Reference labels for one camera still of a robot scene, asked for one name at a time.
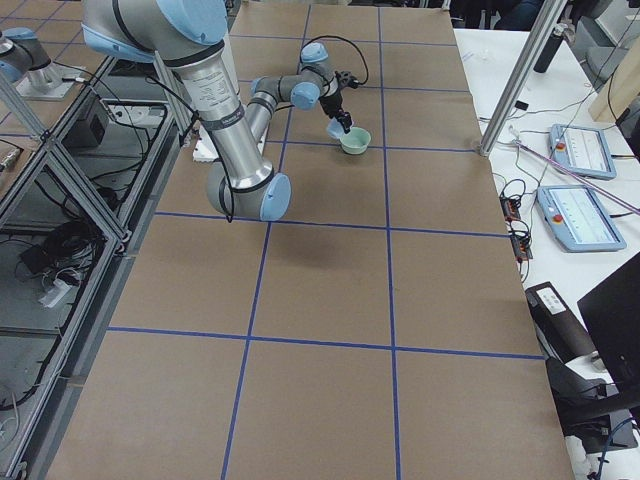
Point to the black water bottle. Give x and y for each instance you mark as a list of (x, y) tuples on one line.
[(555, 39)]

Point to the lower teach pendant tablet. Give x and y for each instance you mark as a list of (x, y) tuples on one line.
[(578, 220)]

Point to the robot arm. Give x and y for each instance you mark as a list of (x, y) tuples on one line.
[(188, 36), (316, 83)]

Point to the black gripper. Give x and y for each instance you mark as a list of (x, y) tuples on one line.
[(330, 104)]

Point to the teach pendant tablet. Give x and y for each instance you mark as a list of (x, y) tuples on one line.
[(578, 220), (582, 150)]

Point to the upper teach pendant tablet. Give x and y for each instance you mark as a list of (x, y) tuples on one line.
[(582, 150)]

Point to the black monitor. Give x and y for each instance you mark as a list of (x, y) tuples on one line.
[(611, 314)]

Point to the light green bowl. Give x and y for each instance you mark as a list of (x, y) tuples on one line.
[(356, 141)]

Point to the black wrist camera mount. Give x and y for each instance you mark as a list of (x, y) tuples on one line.
[(345, 79)]

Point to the aluminium frame post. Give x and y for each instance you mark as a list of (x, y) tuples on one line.
[(548, 17)]

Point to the light blue plastic cup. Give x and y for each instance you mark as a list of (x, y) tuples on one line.
[(334, 129)]

